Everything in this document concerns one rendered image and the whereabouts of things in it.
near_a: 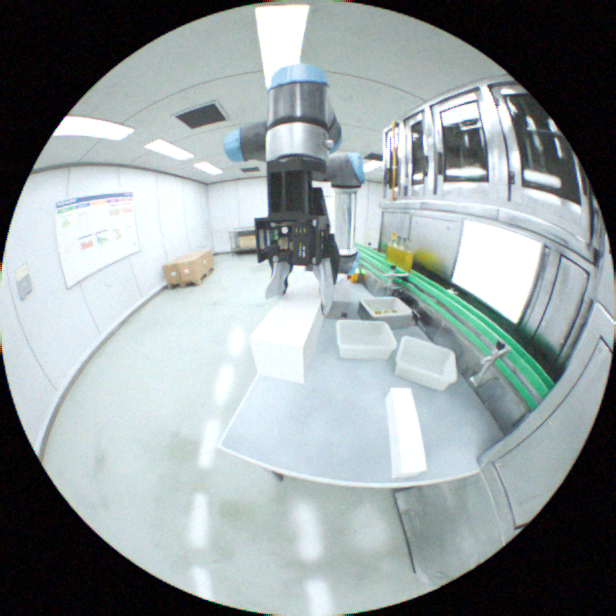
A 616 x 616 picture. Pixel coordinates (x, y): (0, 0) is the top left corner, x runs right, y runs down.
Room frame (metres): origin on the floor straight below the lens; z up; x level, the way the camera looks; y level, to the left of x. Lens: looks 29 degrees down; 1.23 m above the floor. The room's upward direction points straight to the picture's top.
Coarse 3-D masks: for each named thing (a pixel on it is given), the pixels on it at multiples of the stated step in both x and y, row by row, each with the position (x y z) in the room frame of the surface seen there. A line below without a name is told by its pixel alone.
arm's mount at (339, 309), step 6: (336, 282) 0.98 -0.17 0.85; (342, 282) 0.98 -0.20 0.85; (348, 282) 0.99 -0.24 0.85; (336, 288) 0.89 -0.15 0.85; (342, 288) 0.89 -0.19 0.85; (348, 288) 0.89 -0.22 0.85; (336, 294) 0.81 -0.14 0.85; (342, 294) 0.81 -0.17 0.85; (348, 294) 0.81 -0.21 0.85; (336, 300) 0.74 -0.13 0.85; (342, 300) 0.74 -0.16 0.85; (348, 300) 0.75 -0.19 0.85; (336, 306) 0.74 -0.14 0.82; (342, 306) 0.74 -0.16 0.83; (348, 306) 0.73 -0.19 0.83; (330, 312) 0.75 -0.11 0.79; (336, 312) 0.74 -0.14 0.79; (342, 312) 0.74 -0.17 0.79; (330, 318) 0.75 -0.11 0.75; (336, 318) 0.74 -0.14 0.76; (342, 318) 0.73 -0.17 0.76
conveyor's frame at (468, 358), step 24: (360, 264) 1.32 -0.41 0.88; (384, 288) 0.89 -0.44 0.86; (432, 312) 0.59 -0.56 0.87; (432, 336) 0.54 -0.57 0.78; (456, 336) 0.43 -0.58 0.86; (456, 360) 0.37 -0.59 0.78; (480, 360) 0.28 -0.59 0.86; (504, 384) 0.15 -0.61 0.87; (504, 408) 0.09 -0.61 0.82; (528, 408) 0.03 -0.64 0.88; (504, 432) 0.03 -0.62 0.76
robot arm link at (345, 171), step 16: (336, 160) 0.66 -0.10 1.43; (352, 160) 0.64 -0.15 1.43; (336, 176) 0.67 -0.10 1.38; (352, 176) 0.66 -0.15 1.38; (336, 192) 0.72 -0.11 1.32; (352, 192) 0.69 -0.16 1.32; (336, 208) 0.74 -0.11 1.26; (352, 208) 0.71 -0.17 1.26; (336, 224) 0.76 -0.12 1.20; (352, 224) 0.74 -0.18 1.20; (336, 240) 0.78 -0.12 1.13; (352, 240) 0.76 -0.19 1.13; (352, 256) 0.76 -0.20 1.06; (352, 272) 0.77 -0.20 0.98
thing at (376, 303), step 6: (366, 300) 0.79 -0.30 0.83; (372, 300) 0.80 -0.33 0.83; (378, 300) 0.80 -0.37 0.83; (384, 300) 0.80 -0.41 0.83; (390, 300) 0.81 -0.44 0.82; (396, 300) 0.80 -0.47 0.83; (366, 306) 0.71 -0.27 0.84; (372, 306) 0.79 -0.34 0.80; (378, 306) 0.80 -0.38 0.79; (384, 306) 0.80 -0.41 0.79; (390, 306) 0.81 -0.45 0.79; (396, 306) 0.78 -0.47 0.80; (402, 306) 0.73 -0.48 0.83; (372, 312) 0.65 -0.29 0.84; (390, 312) 0.77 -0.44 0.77; (402, 312) 0.65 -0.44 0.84; (408, 312) 0.65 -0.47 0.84
